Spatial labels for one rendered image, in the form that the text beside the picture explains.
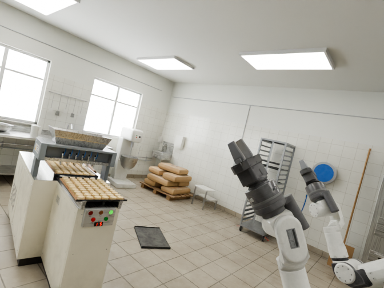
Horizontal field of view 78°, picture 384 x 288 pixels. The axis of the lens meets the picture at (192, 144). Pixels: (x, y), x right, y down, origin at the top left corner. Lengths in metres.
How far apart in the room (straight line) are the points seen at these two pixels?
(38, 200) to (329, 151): 4.53
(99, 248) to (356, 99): 4.62
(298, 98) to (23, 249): 4.95
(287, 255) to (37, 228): 2.42
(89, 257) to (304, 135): 4.27
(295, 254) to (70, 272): 1.84
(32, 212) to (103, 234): 0.80
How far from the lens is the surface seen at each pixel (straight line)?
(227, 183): 5.79
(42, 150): 2.53
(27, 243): 2.83
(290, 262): 0.68
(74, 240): 2.11
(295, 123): 5.29
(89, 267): 2.29
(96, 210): 2.02
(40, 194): 2.65
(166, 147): 7.02
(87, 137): 2.63
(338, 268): 1.27
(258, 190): 0.65
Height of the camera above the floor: 1.55
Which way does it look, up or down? 2 degrees down
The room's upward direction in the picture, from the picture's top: 13 degrees clockwise
